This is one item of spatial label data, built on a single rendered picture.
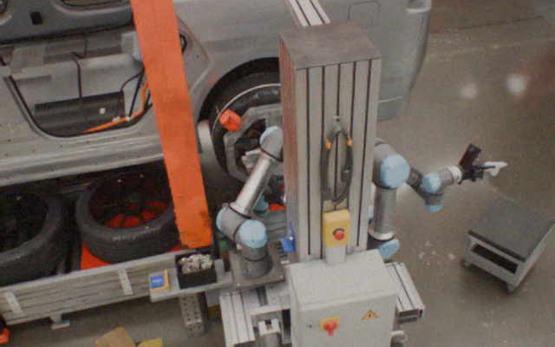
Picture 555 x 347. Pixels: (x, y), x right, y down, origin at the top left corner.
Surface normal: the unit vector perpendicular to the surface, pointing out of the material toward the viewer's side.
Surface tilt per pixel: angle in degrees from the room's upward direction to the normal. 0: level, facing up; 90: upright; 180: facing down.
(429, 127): 0
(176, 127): 90
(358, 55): 0
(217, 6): 80
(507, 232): 0
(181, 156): 90
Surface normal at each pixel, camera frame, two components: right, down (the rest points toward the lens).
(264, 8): 0.22, 0.48
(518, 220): -0.05, -0.77
